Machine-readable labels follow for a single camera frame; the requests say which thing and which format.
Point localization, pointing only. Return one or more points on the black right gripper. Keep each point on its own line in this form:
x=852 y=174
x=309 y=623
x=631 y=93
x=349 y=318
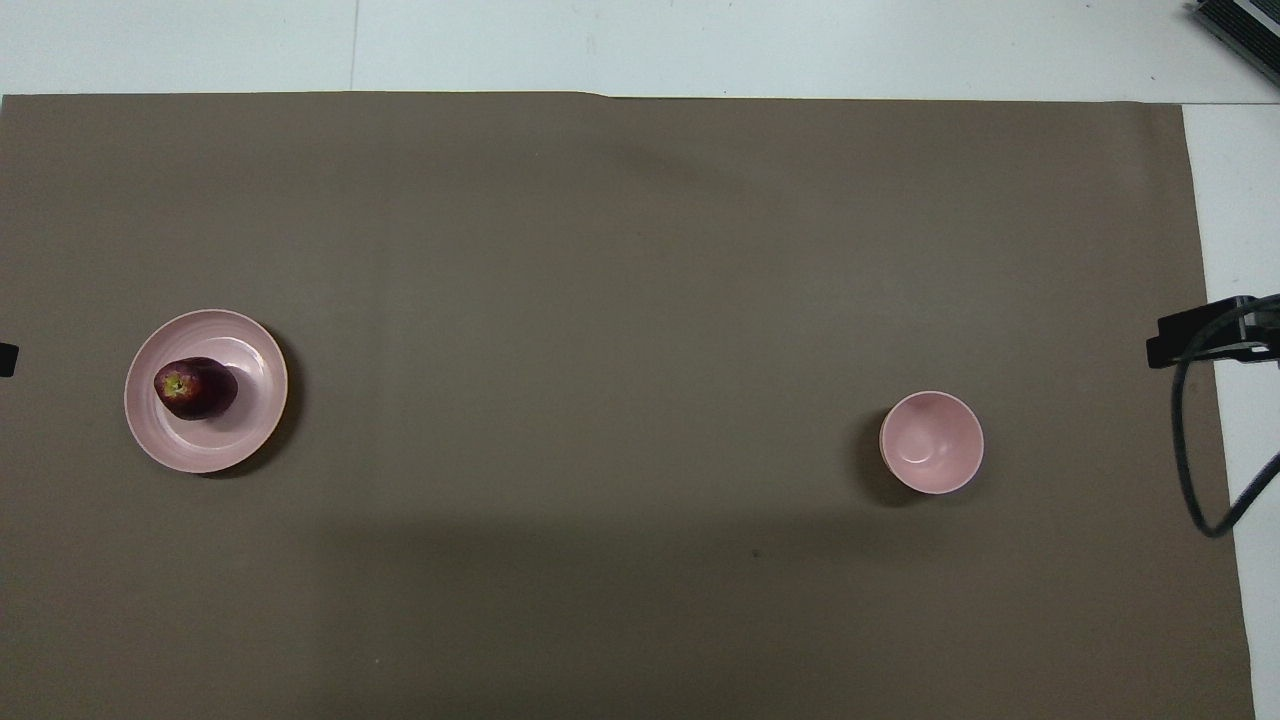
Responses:
x=1262 y=332

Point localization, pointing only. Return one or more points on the dark red apple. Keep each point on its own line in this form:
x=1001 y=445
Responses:
x=197 y=388

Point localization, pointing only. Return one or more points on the pink plate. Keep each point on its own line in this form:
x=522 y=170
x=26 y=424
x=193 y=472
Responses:
x=225 y=430

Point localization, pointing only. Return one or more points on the pink bowl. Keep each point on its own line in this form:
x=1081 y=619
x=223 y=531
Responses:
x=932 y=445

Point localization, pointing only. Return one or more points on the grey ridged device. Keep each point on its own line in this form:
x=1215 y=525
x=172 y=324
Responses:
x=1245 y=25

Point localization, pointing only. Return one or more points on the brown table mat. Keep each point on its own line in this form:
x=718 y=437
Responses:
x=620 y=300

